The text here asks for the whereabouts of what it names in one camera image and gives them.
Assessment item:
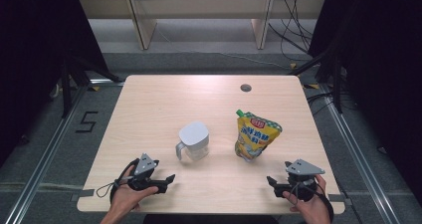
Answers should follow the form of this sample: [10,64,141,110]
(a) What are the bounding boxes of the thin grey cord loop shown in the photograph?
[96,175,133,199]

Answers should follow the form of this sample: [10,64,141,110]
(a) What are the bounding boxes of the black curtain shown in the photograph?
[0,0,109,167]
[308,0,422,207]

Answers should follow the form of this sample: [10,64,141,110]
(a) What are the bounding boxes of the person's right hand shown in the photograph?
[283,173,330,224]

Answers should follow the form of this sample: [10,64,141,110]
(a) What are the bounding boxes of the beige desk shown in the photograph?
[77,0,328,51]

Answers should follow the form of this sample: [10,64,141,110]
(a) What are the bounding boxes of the black cable bundle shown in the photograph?
[268,0,316,63]

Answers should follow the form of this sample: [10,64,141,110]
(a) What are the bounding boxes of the black floor cables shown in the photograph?
[306,92,334,116]

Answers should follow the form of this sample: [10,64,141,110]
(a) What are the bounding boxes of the grey tape piece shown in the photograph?
[70,188,96,202]
[327,193,353,207]

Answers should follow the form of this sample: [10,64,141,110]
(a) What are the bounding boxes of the person's left hand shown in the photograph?
[109,164,160,216]

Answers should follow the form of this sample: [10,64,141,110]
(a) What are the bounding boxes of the metal floor rail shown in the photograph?
[318,84,401,224]
[3,79,125,224]

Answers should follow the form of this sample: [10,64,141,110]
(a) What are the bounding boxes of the yellow pouch with green cap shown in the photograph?
[234,109,284,162]

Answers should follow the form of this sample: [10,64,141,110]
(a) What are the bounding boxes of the black stand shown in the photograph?
[288,46,345,114]
[59,55,121,119]

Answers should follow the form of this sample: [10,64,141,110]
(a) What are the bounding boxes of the right gripper black wrist strap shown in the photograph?
[313,173,334,224]

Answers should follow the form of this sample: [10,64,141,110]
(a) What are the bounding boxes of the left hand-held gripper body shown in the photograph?
[126,152,160,192]

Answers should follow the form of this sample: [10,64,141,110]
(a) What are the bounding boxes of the left gripper black wrist strap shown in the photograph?
[109,157,140,203]

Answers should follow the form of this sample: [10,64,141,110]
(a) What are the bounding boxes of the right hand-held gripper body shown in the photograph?
[274,158,326,203]

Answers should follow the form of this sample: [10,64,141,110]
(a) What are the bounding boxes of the gripper black wrist strap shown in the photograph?
[313,173,334,224]
[109,157,140,203]

